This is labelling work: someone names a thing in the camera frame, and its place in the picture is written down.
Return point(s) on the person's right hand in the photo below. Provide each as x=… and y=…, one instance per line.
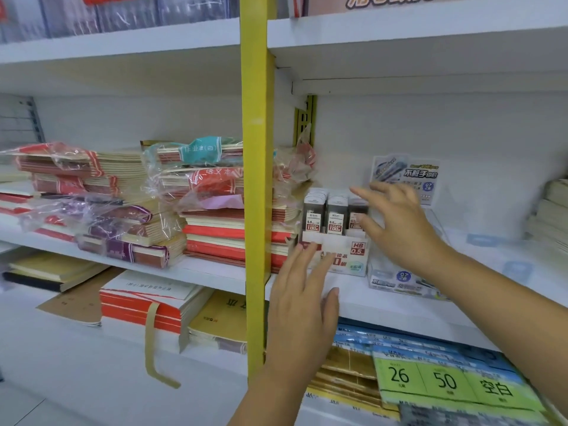
x=404, y=230

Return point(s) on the person's left hand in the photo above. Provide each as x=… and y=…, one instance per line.
x=297, y=323

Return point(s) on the white lead display box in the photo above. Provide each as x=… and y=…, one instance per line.
x=355, y=261

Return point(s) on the rows of lead cases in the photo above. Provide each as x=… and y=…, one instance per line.
x=335, y=217

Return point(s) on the person's right forearm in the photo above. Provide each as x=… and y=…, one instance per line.
x=501, y=315

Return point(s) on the clear display of green purple tubes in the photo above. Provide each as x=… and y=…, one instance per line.
x=390, y=279

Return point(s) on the clear box with blue label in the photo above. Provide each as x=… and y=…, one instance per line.
x=517, y=266

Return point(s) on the stack of gold paper packs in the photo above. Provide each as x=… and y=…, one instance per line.
x=350, y=363

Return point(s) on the yellow notebook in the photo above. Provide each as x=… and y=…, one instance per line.
x=217, y=323

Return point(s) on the stack of blue paper packs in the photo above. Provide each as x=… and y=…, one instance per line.
x=399, y=339

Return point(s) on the red-spine notebook stack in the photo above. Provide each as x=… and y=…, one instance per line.
x=213, y=232

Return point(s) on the crumpled plastic-wrapped notebook pack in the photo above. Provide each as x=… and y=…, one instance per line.
x=295, y=164

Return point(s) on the pink paper sheet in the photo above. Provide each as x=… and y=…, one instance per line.
x=222, y=203

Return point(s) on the beige notebook stack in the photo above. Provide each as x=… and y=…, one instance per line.
x=550, y=217

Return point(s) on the wrapped purple-band notebook stack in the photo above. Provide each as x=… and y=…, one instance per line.
x=155, y=255

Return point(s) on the red white receipt book bundle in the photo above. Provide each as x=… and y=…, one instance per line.
x=133, y=310

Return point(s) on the wrapped red-band notebook pack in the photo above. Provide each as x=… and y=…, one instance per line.
x=213, y=179

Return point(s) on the wrapped teal-band notebook pack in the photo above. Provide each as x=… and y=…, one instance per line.
x=199, y=148

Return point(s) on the brown kraft folder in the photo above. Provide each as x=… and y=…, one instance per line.
x=75, y=301

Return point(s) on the wrapped red-band notebook stack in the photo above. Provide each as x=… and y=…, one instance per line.
x=124, y=173

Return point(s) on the orange pink sign board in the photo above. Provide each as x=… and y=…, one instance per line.
x=328, y=4

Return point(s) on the red white striped pack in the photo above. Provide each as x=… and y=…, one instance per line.
x=296, y=5

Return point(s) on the tan notebooks with black spine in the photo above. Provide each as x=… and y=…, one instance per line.
x=49, y=266

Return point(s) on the flat red white book stack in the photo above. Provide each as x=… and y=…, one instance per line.
x=17, y=199

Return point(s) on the clear pen packs red label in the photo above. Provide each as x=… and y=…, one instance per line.
x=111, y=17

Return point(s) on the yellow slotted bracket rail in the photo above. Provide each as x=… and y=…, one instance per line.
x=304, y=117

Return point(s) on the yellow shelf post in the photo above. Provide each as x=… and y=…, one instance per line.
x=257, y=128

